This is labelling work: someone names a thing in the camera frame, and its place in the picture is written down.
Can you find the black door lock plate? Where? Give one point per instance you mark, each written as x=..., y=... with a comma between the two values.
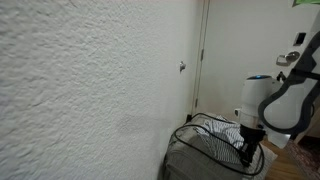
x=299, y=39

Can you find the patterned rug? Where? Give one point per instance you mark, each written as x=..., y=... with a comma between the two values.
x=305, y=160

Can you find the striped white grey cloth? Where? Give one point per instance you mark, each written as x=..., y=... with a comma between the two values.
x=223, y=133

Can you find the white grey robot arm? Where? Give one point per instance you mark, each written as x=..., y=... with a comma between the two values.
x=286, y=110

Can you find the green paper sign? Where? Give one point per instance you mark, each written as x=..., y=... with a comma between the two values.
x=306, y=2

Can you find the white door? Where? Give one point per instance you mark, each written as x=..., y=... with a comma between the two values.
x=240, y=40

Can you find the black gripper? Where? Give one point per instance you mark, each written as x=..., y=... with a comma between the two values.
x=252, y=135

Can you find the beige quilted blanket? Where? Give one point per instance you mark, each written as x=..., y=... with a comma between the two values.
x=186, y=160

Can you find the door hinge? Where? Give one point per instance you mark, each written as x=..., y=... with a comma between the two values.
x=196, y=102
x=201, y=55

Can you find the round metal wall stopper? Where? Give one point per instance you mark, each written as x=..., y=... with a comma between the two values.
x=182, y=66

